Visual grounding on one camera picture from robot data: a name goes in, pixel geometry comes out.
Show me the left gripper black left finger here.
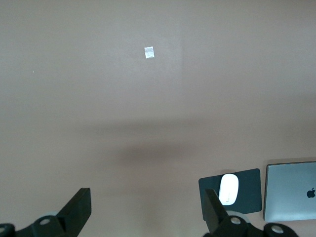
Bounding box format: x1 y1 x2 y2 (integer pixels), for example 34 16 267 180
0 187 92 237

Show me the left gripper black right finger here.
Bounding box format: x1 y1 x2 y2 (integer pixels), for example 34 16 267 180
202 189 299 237

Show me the small square tape patch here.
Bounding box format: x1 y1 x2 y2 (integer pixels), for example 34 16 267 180
144 46 156 59

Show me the white computer mouse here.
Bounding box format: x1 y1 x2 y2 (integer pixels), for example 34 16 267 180
218 173 239 206

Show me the silver laptop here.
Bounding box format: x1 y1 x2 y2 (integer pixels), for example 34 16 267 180
263 161 316 222

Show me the black mouse pad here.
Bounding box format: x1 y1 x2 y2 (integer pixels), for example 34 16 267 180
198 168 262 222

